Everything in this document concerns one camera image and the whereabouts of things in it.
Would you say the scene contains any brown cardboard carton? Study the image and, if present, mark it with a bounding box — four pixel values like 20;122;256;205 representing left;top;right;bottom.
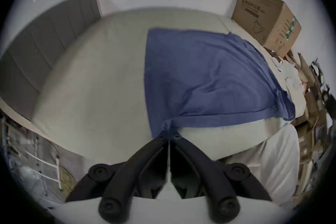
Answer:
231;0;302;57

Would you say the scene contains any pile of flattened cardboard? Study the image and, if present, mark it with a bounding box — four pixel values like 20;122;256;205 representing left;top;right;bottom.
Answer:
268;50;336;189

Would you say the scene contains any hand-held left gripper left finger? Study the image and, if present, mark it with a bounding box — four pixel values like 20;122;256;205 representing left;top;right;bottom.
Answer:
65;137;168;222

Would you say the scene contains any bed with beige sheet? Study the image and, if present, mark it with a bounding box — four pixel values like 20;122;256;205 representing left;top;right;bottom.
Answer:
31;8;309;162

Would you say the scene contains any grey padded headboard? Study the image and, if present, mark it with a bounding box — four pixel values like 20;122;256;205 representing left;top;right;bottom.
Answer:
0;0;103;122

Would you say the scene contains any dark blue shirt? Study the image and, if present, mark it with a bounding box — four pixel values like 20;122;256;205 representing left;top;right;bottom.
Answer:
144;28;296;139

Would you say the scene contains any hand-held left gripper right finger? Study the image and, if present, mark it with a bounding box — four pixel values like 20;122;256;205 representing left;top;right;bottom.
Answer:
169;134;273;223

